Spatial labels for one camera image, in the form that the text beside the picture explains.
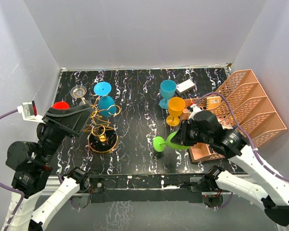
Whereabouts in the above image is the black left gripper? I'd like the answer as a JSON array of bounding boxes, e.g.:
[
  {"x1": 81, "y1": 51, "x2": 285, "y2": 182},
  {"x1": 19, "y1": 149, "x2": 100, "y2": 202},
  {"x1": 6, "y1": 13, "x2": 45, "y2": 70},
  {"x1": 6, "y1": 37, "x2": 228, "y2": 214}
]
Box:
[{"x1": 39, "y1": 103, "x2": 94, "y2": 163}]

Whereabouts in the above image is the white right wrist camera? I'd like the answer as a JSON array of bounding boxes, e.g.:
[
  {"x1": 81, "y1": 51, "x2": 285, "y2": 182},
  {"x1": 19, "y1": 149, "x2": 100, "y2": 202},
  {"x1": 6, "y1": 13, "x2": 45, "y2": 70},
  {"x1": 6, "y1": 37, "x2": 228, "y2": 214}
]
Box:
[{"x1": 187, "y1": 103, "x2": 202, "y2": 120}]

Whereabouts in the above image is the green wine glass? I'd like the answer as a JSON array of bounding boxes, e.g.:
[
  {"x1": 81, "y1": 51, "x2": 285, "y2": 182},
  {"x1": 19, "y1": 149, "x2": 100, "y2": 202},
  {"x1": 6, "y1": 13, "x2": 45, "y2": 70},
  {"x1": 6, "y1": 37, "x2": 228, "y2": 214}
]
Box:
[{"x1": 153, "y1": 131, "x2": 189, "y2": 152}]

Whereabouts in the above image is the gold wire glass rack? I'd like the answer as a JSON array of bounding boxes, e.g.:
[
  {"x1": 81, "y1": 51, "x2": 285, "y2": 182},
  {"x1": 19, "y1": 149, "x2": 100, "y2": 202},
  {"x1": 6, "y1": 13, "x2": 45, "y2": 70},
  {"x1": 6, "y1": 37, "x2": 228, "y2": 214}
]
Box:
[{"x1": 83, "y1": 96, "x2": 121, "y2": 154}]

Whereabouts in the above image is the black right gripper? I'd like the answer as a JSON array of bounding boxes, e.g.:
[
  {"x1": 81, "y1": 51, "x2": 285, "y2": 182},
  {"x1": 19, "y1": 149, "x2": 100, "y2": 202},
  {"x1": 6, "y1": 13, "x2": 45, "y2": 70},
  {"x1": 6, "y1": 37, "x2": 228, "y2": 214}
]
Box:
[{"x1": 171, "y1": 119, "x2": 212, "y2": 146}]

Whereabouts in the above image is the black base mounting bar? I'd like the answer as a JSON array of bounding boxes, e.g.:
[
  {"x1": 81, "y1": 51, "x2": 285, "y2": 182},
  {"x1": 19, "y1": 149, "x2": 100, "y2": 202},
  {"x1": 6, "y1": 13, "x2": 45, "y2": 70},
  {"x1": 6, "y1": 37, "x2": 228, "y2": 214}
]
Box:
[{"x1": 69, "y1": 172, "x2": 235, "y2": 204}]

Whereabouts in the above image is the yellow wine glass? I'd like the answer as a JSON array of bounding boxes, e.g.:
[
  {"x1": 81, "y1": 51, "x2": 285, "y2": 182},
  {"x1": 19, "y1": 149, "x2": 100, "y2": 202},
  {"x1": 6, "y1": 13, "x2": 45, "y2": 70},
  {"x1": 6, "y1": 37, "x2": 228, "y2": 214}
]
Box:
[{"x1": 166, "y1": 97, "x2": 185, "y2": 127}]

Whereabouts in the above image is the white small box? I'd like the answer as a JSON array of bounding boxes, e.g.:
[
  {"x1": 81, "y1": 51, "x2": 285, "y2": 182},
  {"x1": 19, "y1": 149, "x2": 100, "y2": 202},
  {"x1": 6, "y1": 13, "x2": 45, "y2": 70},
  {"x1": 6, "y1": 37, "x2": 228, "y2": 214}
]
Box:
[{"x1": 176, "y1": 79, "x2": 195, "y2": 95}]

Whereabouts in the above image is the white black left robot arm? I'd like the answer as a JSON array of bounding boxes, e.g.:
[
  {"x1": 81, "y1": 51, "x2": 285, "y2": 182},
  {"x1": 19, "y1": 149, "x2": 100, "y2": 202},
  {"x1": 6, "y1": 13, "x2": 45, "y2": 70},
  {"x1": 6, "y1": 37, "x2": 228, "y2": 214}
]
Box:
[{"x1": 1, "y1": 104, "x2": 93, "y2": 231}]

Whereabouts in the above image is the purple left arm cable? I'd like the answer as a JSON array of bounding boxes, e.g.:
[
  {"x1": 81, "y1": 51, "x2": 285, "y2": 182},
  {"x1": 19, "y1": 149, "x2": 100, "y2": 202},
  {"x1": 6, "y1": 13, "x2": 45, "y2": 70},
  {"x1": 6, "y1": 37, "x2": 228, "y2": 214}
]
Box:
[{"x1": 0, "y1": 108, "x2": 25, "y2": 227}]

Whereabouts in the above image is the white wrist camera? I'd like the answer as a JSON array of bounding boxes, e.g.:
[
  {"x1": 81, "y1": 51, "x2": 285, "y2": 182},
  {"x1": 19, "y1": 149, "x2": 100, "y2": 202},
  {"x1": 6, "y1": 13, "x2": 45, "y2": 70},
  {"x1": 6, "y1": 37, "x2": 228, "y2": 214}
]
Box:
[
  {"x1": 17, "y1": 101, "x2": 43, "y2": 123},
  {"x1": 187, "y1": 103, "x2": 202, "y2": 120}
]

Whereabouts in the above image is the pink plastic file organizer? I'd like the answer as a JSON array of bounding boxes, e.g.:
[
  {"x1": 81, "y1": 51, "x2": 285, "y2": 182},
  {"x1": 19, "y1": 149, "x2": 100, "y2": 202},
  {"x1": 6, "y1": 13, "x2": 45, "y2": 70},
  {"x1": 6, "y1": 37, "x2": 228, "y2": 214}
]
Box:
[{"x1": 178, "y1": 69, "x2": 288, "y2": 163}]

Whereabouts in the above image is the blue wine glass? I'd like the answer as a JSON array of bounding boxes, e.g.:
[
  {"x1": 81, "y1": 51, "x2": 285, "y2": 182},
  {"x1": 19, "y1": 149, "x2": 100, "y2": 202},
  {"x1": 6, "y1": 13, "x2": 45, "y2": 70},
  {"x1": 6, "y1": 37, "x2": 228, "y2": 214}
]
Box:
[{"x1": 93, "y1": 81, "x2": 117, "y2": 117}]

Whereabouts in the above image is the clear wine glass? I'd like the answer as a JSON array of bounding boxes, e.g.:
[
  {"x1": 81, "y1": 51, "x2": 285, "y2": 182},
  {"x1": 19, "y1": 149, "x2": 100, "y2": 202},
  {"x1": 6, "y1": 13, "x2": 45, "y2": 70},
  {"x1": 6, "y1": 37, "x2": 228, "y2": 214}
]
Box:
[{"x1": 70, "y1": 85, "x2": 92, "y2": 106}]

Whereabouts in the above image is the teal wine glass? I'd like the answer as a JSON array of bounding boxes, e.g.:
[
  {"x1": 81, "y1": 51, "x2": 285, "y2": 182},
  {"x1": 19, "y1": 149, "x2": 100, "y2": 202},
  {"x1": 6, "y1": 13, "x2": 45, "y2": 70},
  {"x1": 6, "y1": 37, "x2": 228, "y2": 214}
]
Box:
[{"x1": 159, "y1": 80, "x2": 177, "y2": 109}]

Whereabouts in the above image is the red wine glass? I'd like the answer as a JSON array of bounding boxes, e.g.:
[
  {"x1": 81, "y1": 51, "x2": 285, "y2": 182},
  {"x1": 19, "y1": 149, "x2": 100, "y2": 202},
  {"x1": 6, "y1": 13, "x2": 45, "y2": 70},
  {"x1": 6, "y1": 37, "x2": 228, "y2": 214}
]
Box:
[{"x1": 52, "y1": 101, "x2": 70, "y2": 110}]

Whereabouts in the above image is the aluminium frame rail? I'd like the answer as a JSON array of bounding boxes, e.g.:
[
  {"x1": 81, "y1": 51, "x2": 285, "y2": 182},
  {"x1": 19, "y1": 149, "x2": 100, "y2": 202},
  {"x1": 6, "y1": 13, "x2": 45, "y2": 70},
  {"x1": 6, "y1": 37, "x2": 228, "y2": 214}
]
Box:
[{"x1": 34, "y1": 174, "x2": 288, "y2": 231}]

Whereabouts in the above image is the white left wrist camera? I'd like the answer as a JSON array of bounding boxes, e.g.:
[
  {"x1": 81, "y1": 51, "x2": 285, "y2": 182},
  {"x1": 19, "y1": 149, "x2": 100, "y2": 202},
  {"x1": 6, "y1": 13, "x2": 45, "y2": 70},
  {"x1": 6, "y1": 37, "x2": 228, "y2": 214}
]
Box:
[{"x1": 17, "y1": 101, "x2": 43, "y2": 123}]

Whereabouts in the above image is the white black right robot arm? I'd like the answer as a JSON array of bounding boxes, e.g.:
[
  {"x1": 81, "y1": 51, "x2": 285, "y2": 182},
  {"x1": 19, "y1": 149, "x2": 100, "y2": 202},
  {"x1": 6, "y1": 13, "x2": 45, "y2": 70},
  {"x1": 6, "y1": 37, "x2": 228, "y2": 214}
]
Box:
[{"x1": 171, "y1": 111, "x2": 289, "y2": 227}]

